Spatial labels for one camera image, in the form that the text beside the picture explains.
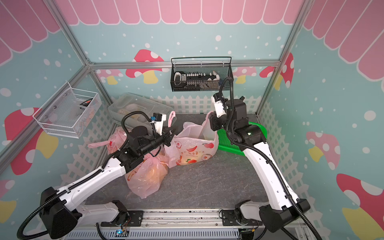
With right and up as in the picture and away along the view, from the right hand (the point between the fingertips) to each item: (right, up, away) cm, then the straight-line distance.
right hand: (224, 121), depth 69 cm
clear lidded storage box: (-58, +14, +31) cm, 67 cm away
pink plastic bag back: (-13, -11, +7) cm, 19 cm away
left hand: (-20, -6, +5) cm, 21 cm away
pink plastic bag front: (-59, -10, +17) cm, 63 cm away
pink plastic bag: (-39, -29, +8) cm, 49 cm away
